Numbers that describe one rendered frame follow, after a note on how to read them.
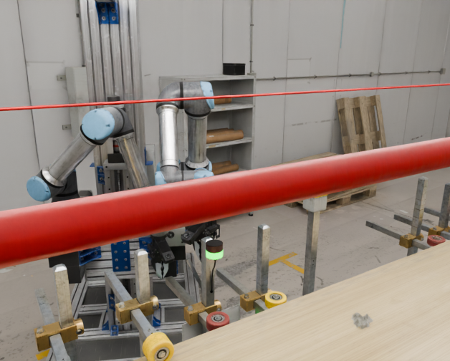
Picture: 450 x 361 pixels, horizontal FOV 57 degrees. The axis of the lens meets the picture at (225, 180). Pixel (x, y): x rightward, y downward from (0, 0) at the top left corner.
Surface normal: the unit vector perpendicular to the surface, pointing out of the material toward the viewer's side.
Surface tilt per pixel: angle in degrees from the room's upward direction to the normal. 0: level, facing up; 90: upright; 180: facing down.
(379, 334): 0
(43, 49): 90
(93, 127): 85
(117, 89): 90
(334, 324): 0
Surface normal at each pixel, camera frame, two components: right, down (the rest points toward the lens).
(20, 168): 0.61, 0.23
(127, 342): 0.00, -0.96
